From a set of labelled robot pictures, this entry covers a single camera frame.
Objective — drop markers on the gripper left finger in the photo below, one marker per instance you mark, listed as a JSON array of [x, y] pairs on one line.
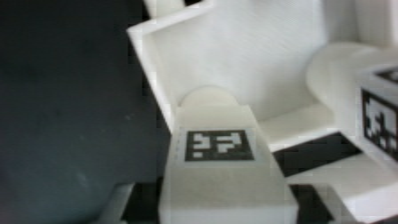
[[133, 205]]

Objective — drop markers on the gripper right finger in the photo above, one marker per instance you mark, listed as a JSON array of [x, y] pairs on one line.
[[323, 209]]

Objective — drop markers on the white chair leg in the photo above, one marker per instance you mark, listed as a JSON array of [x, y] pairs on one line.
[[353, 81], [225, 186]]

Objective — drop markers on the white chair seat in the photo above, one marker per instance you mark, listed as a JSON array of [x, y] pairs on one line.
[[238, 44]]

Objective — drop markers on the white front rail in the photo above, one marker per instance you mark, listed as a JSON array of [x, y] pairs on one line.
[[358, 189]]

